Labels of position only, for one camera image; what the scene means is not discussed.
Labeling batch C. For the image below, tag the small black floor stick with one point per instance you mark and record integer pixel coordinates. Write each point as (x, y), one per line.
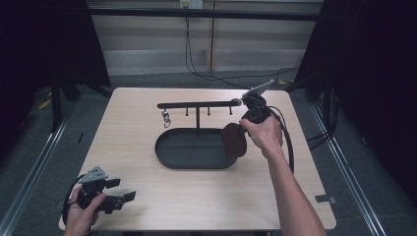
(80, 137)

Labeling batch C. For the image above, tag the black key rack with tray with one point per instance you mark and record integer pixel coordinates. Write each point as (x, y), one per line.
(190, 150)

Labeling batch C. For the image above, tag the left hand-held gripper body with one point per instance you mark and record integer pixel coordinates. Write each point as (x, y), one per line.
(91, 188)

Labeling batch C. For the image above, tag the brown zip pouch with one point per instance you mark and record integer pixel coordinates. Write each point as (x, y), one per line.
(234, 141)

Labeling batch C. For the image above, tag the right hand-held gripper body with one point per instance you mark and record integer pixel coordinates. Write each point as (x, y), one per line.
(257, 111)

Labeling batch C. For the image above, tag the white wall socket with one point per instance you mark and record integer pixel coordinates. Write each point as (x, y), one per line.
(191, 4)

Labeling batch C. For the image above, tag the metal floor rail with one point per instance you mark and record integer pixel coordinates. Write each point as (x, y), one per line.
(347, 173)
(36, 170)

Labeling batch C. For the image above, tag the black curtain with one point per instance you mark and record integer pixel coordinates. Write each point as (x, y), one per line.
(377, 82)
(42, 42)

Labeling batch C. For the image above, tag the yellow floor scrap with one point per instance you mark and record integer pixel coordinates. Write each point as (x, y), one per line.
(44, 104)

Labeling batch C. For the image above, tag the grey tape piece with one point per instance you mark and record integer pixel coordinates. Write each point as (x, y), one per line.
(325, 198)

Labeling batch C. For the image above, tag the silver carabiner keyring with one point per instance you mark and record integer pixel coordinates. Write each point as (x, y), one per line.
(166, 115)

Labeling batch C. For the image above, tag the person's left hand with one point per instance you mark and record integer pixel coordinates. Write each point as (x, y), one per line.
(78, 219)

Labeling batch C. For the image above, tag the black horizontal frame bar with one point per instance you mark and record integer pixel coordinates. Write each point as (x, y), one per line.
(203, 14)

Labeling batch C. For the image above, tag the person's right hand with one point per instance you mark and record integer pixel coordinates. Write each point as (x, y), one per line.
(265, 136)

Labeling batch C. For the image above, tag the black metal stand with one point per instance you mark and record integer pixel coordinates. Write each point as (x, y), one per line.
(56, 108)

